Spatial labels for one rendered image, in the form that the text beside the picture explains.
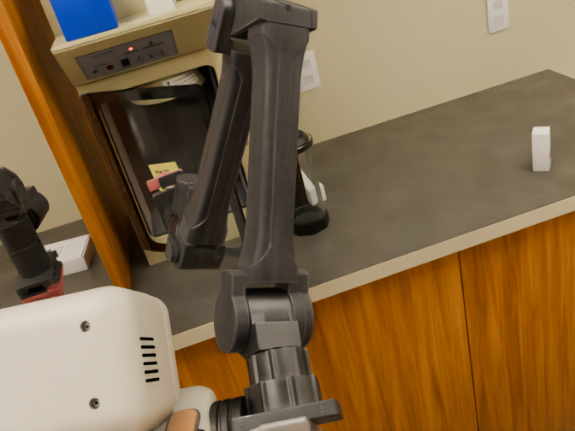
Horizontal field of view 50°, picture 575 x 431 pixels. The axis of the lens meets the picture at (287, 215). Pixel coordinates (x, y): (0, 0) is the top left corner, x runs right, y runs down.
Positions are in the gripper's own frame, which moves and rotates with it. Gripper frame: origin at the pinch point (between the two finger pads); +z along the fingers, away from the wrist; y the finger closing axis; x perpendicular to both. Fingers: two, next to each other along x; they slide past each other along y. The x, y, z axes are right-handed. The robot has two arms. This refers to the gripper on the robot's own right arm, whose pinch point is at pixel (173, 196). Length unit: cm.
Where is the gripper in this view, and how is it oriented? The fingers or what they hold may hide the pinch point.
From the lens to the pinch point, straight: 122.5
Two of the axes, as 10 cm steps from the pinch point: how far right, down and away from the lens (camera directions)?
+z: -2.8, -3.9, 8.8
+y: -2.7, -8.4, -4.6
